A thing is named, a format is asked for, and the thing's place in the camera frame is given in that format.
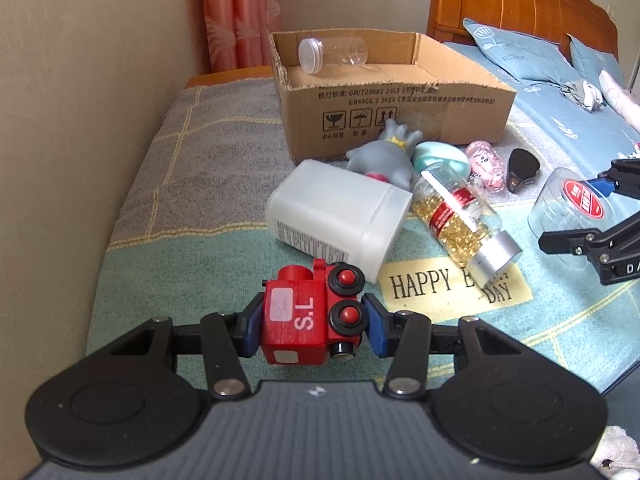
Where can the cardboard box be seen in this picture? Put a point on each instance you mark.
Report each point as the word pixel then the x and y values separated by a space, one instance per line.
pixel 400 110

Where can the crumpled grey white cloth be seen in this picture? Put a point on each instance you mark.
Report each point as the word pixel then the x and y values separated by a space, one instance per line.
pixel 582 95

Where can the pink patterned curtain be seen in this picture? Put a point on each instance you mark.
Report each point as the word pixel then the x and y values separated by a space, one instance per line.
pixel 237 15

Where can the pink cartoon toy bottle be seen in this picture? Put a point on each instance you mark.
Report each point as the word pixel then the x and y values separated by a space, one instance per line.
pixel 486 165

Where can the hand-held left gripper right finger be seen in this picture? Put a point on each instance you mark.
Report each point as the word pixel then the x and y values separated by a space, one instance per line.
pixel 377 329

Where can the small blue pillow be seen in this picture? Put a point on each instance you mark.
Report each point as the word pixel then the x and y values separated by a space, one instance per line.
pixel 595 60

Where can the teal round plastic case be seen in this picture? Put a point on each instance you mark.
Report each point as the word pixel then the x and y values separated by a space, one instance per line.
pixel 442 157

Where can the pink white cloth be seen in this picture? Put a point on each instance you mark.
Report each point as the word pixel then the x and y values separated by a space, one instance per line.
pixel 622 100

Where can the white plastic jar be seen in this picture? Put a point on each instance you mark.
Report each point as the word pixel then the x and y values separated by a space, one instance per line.
pixel 335 210

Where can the clear jar with white lid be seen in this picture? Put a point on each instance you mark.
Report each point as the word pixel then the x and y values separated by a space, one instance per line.
pixel 330 52

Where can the red wooden toy train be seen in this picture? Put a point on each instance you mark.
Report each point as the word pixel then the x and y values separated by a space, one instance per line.
pixel 300 322

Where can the grey plush cat toy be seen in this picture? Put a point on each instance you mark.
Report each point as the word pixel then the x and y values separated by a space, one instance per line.
pixel 380 162

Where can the clear jar with red label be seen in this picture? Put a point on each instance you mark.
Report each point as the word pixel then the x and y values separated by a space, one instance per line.
pixel 565 207

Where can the gold capsule bottle silver cap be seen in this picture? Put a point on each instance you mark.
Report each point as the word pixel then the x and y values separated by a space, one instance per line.
pixel 457 215

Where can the wooden bed frame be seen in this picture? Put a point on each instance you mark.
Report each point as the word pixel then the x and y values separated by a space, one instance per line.
pixel 225 76

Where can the blue printed bedsheet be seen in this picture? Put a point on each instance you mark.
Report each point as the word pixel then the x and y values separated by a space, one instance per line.
pixel 565 120

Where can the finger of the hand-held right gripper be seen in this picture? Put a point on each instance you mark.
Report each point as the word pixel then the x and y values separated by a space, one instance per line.
pixel 597 184
pixel 560 241

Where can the checked grey green blanket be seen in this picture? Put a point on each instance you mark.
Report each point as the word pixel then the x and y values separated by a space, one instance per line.
pixel 200 185

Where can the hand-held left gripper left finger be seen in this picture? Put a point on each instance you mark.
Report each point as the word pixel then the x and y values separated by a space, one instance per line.
pixel 248 329

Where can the white fluffy fabric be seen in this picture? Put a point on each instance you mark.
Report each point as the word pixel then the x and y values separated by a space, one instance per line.
pixel 617 452

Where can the large blue pillow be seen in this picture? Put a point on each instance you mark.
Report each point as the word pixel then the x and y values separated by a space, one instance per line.
pixel 520 52

